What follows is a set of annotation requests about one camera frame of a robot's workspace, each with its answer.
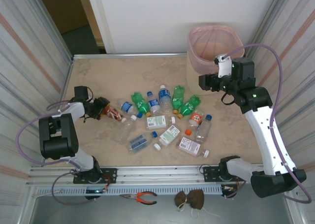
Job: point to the clear bottle brown red label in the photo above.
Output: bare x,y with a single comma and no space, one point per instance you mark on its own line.
114,113

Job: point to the green plastic bottle yellow cap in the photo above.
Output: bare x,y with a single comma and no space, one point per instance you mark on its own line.
140,103
177,98
189,107

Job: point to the clear unlabelled bottle white cap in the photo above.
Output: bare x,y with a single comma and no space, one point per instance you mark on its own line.
124,131

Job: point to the capless bottle orange label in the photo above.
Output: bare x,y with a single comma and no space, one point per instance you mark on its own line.
196,118

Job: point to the clear bottle blue label white cap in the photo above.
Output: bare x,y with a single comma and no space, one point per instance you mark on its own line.
164,96

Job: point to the clear bottle pale blue label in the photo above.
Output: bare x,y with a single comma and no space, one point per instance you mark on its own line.
140,142

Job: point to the orange bottle cap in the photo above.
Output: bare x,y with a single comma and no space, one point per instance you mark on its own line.
188,132

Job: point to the small clear bottle blue label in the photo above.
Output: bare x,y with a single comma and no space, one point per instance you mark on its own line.
153,103

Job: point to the square bottle green white label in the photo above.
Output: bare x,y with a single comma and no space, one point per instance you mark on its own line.
157,122
168,135

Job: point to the square bottle pink white label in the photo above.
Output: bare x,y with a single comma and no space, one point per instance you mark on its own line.
188,145

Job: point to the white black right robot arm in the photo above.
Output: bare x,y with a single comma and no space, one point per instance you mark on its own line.
265,140

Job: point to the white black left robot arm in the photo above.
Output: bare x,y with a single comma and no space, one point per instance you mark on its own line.
59,135

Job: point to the cream ribbed plastic bin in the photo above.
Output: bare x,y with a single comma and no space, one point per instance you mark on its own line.
197,83

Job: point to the pink-lined waste bin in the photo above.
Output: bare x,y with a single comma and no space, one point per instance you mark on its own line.
194,54

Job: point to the clear square bottle blue cap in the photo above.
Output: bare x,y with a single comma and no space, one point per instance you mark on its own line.
203,131

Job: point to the aluminium table edge strip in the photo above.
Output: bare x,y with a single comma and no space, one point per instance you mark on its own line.
123,55

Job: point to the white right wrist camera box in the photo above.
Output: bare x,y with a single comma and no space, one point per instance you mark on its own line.
225,67

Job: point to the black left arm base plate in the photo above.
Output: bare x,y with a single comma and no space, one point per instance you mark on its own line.
110,174

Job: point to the white door frame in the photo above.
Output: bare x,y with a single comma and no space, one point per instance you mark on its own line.
101,19

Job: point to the aluminium mounting rail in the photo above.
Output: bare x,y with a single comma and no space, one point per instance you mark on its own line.
160,174

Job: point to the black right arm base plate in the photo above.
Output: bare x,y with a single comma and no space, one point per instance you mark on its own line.
209,172

